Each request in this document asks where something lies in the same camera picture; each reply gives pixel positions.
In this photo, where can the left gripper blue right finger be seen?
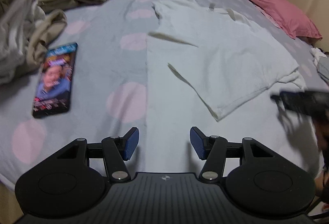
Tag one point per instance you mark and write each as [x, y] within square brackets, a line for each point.
[212, 149]

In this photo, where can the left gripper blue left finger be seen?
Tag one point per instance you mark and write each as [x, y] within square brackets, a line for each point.
[117, 150]

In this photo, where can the white t-shirt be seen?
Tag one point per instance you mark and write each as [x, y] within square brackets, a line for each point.
[215, 69]

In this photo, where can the pile of folded clothes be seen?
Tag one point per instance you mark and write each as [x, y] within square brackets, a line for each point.
[26, 33]

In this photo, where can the person's right hand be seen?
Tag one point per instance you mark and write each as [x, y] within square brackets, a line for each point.
[322, 133]

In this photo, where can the white crumpled garment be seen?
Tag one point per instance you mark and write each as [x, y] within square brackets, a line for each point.
[317, 54]

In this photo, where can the grey polka dot bedsheet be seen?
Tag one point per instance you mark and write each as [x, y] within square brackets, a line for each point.
[109, 97]

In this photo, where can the smartphone with lit screen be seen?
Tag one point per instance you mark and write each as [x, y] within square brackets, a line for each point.
[53, 93]

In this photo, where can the pink pillow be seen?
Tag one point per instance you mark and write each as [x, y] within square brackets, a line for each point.
[290, 18]

